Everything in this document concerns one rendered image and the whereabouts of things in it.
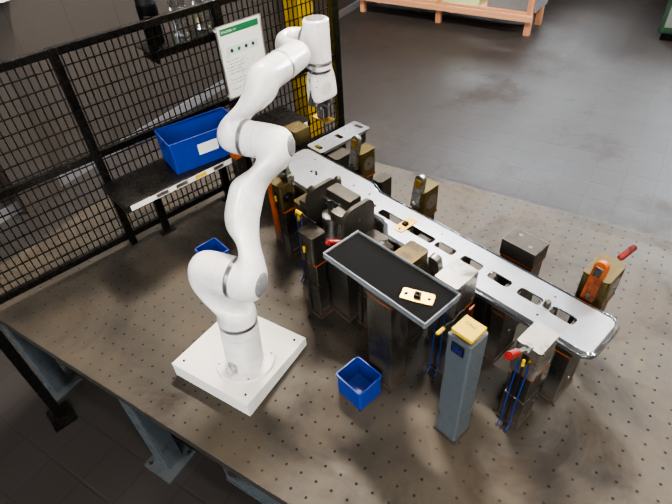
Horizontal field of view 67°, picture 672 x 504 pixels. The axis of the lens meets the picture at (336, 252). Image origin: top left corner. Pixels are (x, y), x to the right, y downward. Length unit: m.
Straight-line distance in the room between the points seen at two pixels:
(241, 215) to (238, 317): 0.31
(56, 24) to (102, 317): 2.65
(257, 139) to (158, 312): 0.90
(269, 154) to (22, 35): 3.00
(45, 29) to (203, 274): 3.07
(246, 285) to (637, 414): 1.20
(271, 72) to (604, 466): 1.39
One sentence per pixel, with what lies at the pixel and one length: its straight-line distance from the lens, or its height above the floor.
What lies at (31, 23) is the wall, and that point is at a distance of 4.22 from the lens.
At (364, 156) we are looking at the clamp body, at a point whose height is 1.03.
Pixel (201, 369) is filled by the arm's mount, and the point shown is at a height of 0.76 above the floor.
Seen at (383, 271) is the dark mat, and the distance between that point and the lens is 1.36.
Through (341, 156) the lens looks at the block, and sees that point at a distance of 2.17.
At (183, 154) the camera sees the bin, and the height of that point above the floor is 1.10.
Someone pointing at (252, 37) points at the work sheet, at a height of 1.37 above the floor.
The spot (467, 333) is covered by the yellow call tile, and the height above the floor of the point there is 1.16.
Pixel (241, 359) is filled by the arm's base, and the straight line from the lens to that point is 1.63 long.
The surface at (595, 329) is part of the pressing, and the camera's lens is 1.55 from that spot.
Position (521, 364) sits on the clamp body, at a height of 1.00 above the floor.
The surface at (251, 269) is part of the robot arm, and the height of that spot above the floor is 1.17.
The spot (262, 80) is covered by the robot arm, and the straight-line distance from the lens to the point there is 1.41.
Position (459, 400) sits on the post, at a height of 0.92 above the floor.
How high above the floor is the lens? 2.11
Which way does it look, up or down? 42 degrees down
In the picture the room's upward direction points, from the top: 5 degrees counter-clockwise
